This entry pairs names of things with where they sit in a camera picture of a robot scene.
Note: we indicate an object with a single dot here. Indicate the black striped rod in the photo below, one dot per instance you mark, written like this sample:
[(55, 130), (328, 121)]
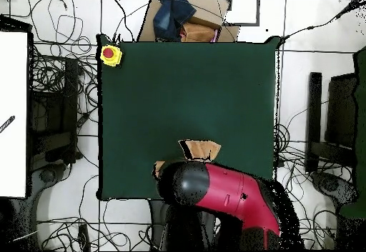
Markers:
[(7, 124)]

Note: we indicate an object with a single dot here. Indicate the black equipment stand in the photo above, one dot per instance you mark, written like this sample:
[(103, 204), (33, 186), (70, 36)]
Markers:
[(70, 92)]

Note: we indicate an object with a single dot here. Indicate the black caster base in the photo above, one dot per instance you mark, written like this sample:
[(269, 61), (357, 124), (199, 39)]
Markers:
[(47, 175), (331, 185)]

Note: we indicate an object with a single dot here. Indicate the blue denim jeans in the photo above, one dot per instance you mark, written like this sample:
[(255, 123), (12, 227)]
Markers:
[(171, 15)]

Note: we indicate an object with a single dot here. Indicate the white panel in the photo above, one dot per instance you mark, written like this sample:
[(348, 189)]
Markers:
[(13, 92)]

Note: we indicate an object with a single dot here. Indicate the brown cardboard box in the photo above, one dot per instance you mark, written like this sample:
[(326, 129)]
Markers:
[(206, 6)]

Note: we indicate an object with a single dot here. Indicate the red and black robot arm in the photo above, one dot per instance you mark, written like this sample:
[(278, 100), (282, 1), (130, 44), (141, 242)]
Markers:
[(234, 192)]

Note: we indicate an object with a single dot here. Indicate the dark green table cloth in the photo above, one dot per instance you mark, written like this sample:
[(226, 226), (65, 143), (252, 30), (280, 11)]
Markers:
[(171, 92)]

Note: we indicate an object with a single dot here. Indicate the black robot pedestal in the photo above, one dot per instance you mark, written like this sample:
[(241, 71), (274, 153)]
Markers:
[(183, 235)]

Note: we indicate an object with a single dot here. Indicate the green cloth covered furniture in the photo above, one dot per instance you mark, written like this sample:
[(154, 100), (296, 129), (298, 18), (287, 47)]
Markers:
[(360, 120)]

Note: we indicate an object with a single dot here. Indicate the folded brown towel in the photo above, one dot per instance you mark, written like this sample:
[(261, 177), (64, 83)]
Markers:
[(197, 33)]

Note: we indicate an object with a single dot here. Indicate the tan terry towel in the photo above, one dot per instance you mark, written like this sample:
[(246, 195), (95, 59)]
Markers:
[(203, 149)]

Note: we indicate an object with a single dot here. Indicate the yellow emergency stop button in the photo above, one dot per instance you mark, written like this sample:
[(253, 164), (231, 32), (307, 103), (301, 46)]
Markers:
[(108, 53)]

